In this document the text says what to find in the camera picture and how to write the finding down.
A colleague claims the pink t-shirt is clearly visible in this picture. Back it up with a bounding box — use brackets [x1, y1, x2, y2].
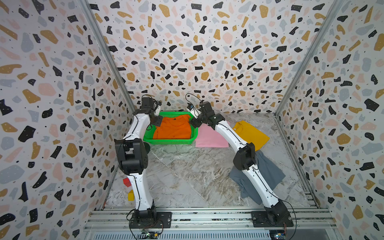
[196, 124, 229, 148]

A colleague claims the green plastic basket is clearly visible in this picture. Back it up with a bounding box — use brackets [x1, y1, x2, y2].
[143, 112, 198, 145]

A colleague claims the orange t-shirt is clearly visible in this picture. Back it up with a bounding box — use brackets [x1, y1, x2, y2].
[153, 115, 192, 140]

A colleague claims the grey t-shirt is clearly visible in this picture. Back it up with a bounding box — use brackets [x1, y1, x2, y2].
[229, 150, 286, 208]

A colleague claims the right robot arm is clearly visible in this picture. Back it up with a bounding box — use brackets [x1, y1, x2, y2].
[187, 101, 291, 222]

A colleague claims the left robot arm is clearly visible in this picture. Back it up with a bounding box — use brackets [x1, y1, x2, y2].
[115, 95, 163, 211]

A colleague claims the yellow folded t-shirt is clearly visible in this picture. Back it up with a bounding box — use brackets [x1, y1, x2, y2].
[233, 121, 270, 151]

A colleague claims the red cube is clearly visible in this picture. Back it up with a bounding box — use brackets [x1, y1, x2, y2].
[123, 178, 132, 188]

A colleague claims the yellow cube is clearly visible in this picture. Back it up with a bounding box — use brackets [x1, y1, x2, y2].
[128, 190, 135, 202]

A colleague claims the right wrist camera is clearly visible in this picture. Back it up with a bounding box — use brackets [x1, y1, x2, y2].
[187, 104, 201, 119]

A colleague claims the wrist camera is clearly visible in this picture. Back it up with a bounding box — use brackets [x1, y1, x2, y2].
[154, 101, 162, 116]
[187, 104, 201, 119]

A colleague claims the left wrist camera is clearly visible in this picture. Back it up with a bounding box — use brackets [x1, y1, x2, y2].
[154, 101, 162, 116]

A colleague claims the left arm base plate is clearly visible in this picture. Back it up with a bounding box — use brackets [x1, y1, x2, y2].
[127, 212, 172, 229]

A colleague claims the aluminium front rail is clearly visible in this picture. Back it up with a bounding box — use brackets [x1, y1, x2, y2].
[85, 207, 343, 240]

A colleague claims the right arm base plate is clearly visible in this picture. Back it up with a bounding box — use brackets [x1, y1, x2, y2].
[251, 211, 295, 228]

